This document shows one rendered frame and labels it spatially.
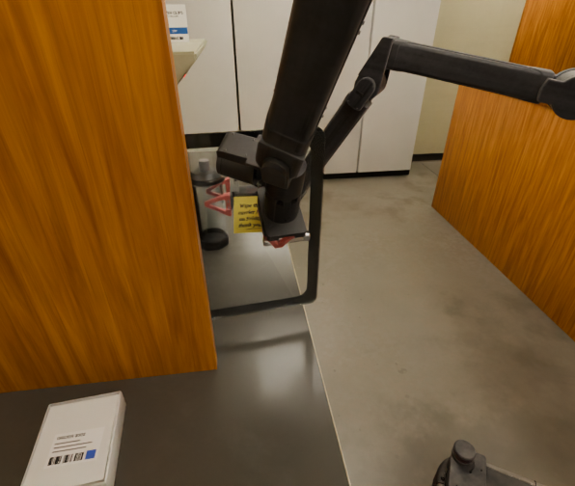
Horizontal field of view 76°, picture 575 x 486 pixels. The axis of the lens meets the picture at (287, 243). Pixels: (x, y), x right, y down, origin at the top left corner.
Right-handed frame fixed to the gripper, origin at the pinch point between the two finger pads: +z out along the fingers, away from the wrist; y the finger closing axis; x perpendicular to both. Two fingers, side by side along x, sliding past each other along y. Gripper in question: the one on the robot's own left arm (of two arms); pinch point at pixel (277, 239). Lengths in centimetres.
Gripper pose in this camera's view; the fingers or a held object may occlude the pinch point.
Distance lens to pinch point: 68.7
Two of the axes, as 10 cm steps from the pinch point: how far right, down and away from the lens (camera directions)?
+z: -0.9, 5.5, 8.3
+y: 2.1, 8.3, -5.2
